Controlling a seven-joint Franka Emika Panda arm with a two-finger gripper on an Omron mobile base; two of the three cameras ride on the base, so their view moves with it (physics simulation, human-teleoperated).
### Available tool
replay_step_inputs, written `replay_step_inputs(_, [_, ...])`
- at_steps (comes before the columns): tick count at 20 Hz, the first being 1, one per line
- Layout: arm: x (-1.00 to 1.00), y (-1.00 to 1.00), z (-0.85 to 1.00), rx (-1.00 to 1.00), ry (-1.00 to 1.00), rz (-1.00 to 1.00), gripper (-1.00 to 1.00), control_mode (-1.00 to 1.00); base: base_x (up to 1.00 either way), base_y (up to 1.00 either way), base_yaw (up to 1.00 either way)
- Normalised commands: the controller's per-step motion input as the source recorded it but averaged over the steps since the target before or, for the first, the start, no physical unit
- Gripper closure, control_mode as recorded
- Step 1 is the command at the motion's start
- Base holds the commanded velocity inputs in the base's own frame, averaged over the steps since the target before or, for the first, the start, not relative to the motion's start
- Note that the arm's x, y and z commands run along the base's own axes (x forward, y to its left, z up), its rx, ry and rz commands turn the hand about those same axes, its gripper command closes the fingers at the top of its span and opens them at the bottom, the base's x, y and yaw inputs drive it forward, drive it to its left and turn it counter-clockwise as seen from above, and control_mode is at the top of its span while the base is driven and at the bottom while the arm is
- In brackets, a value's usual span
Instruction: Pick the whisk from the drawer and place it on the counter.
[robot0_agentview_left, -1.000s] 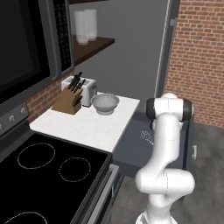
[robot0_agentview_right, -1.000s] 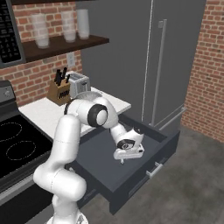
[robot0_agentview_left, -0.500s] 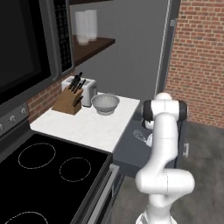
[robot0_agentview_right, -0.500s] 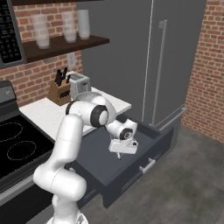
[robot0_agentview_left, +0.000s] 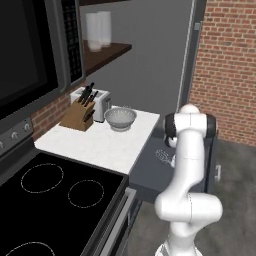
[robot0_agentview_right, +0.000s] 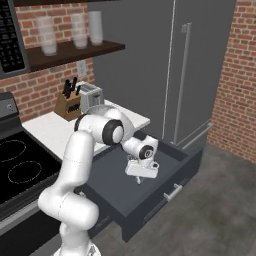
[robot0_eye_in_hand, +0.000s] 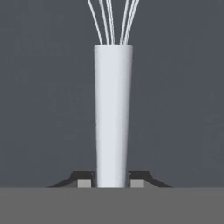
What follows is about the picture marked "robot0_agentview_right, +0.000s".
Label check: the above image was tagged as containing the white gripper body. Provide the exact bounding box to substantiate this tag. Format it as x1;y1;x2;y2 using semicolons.
124;159;160;180

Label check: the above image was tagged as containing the silver fridge drawer handle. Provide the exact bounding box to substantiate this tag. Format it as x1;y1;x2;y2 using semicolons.
181;122;214;150

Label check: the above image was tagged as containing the grey fridge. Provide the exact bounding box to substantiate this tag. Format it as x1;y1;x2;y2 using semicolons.
87;0;238;154

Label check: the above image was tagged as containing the black microwave oven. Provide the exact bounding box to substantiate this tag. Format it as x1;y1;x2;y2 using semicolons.
0;0;32;80

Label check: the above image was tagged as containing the silver toaster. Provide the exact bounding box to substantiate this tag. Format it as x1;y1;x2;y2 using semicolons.
79;83;105;114

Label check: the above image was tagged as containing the dark grey open drawer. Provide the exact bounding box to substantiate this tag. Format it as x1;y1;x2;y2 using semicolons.
73;129;204;244

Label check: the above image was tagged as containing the dark wooden shelf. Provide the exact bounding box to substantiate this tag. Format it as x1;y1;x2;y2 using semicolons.
25;39;126;73

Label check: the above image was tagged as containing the wooden knife block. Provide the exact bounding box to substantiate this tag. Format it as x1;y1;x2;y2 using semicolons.
54;76;83;122

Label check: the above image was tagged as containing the stack of clear cups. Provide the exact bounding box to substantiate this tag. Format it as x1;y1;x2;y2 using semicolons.
88;10;104;47
70;13;89;50
35;15;58;57

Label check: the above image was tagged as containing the black stove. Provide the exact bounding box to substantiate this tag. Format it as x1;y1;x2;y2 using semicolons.
0;91;64;256

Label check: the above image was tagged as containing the white wall socket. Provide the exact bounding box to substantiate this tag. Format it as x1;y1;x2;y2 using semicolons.
76;60;88;78

